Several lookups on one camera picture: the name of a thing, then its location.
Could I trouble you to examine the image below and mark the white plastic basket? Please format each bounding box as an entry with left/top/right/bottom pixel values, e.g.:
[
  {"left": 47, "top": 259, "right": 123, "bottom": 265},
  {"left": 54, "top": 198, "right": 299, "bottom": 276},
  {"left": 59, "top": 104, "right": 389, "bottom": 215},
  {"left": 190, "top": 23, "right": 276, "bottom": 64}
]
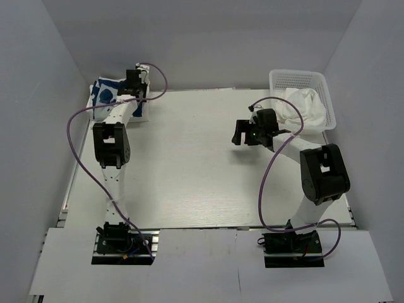
[{"left": 268, "top": 69, "right": 336, "bottom": 134}]

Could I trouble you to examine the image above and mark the crumpled white t shirt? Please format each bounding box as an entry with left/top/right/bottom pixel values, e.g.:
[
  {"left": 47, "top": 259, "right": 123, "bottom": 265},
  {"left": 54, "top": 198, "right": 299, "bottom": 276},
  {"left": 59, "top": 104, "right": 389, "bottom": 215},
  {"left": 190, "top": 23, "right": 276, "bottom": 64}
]
[{"left": 271, "top": 88, "right": 326, "bottom": 134}]

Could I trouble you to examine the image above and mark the white t shirt stack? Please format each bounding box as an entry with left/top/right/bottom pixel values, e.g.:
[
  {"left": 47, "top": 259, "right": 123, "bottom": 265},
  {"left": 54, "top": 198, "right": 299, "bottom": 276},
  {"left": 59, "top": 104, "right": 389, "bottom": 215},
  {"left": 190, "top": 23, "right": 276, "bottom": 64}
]
[{"left": 86, "top": 74, "right": 152, "bottom": 124}]

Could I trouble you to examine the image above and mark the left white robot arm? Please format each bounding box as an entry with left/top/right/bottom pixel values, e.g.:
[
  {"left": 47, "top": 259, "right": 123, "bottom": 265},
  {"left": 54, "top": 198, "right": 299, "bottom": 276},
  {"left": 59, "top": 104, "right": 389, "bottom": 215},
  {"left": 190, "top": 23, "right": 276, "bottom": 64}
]
[{"left": 92, "top": 65, "right": 150, "bottom": 253}]

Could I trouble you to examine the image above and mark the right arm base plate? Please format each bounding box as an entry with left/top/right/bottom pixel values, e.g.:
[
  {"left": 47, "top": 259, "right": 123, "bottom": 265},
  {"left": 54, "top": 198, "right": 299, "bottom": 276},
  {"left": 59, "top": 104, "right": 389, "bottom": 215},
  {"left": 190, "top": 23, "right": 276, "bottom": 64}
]
[{"left": 257, "top": 231, "right": 324, "bottom": 268}]

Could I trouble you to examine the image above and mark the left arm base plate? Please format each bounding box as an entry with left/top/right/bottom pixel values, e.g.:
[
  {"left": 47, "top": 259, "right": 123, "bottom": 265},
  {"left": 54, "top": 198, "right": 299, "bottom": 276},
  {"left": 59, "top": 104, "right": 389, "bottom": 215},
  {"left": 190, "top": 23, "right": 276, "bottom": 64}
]
[{"left": 91, "top": 233, "right": 153, "bottom": 266}]

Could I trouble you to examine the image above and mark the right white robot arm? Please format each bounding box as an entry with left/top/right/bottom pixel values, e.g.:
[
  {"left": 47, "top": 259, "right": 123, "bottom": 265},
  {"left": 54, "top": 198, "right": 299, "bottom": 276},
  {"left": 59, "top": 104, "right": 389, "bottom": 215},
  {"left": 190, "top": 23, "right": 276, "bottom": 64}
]
[{"left": 232, "top": 109, "right": 350, "bottom": 252}]

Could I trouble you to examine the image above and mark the blue t shirt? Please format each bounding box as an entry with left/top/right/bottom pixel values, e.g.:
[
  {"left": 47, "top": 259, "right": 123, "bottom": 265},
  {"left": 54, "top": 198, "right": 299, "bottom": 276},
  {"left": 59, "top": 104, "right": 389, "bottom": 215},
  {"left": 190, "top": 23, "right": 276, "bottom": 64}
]
[{"left": 90, "top": 78, "right": 150, "bottom": 121}]

